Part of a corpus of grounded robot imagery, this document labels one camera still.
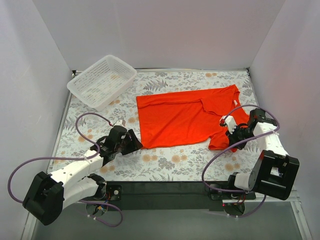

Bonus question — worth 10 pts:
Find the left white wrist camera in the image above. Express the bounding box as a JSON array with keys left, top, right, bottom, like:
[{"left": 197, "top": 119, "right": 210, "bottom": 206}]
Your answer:
[{"left": 112, "top": 119, "right": 126, "bottom": 128}]

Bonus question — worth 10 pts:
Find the aluminium frame rail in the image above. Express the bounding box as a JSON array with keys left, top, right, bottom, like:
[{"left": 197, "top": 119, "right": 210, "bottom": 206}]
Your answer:
[{"left": 23, "top": 182, "right": 312, "bottom": 240}]

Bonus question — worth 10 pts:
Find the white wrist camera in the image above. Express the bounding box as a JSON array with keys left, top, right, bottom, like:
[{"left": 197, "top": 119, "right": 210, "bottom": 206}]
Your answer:
[
  {"left": 219, "top": 115, "right": 237, "bottom": 134},
  {"left": 112, "top": 119, "right": 126, "bottom": 128}
]

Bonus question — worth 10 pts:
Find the floral patterned table mat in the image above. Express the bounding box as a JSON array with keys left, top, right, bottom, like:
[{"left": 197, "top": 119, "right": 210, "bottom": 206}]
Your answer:
[{"left": 47, "top": 70, "right": 260, "bottom": 181}]

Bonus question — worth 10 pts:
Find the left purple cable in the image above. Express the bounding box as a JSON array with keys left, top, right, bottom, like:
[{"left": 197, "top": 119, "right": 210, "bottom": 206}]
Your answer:
[{"left": 7, "top": 112, "right": 124, "bottom": 228}]

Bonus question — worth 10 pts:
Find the orange t-shirt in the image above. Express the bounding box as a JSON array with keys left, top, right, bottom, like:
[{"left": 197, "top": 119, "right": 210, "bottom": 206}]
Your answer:
[{"left": 136, "top": 85, "right": 249, "bottom": 150}]

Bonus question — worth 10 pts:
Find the white plastic basket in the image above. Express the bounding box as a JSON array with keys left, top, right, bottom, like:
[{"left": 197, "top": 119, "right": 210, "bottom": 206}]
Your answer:
[{"left": 67, "top": 55, "right": 137, "bottom": 111}]

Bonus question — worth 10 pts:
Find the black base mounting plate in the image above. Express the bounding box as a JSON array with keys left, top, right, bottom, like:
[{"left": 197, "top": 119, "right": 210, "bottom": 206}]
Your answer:
[{"left": 77, "top": 181, "right": 257, "bottom": 212}]

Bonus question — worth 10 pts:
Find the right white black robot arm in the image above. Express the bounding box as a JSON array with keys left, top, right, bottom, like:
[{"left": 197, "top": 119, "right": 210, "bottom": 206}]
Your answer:
[{"left": 220, "top": 108, "right": 300, "bottom": 200}]

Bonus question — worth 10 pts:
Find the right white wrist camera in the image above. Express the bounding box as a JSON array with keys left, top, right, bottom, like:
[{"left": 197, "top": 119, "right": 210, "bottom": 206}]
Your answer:
[{"left": 219, "top": 115, "right": 237, "bottom": 134}]

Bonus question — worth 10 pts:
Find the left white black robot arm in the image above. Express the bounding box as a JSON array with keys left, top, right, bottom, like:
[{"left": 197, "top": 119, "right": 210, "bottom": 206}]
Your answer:
[{"left": 22, "top": 125, "right": 143, "bottom": 226}]

